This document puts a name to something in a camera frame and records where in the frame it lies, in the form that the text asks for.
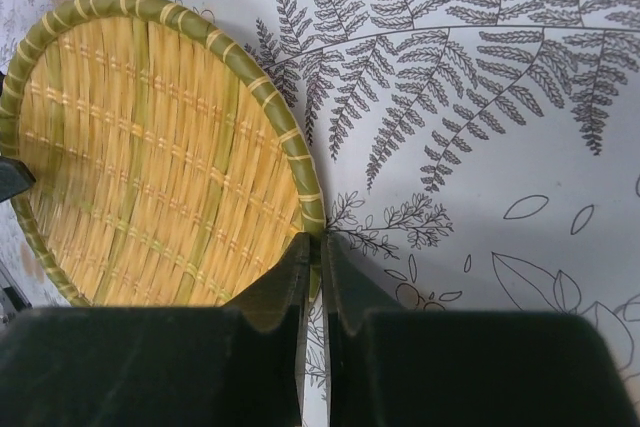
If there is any woven bamboo tray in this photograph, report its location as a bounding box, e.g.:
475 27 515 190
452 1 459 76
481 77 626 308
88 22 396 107
1 0 325 306

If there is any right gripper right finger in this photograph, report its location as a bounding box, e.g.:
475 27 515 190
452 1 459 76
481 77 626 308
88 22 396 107
321 234 639 426

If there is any floral table mat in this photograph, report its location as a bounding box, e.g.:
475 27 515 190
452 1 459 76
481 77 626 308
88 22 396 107
1 0 639 426

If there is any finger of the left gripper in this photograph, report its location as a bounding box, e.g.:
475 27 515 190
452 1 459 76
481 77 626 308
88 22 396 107
0 156 36 202

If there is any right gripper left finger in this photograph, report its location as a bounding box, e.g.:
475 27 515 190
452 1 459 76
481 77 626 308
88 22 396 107
1 233 311 426

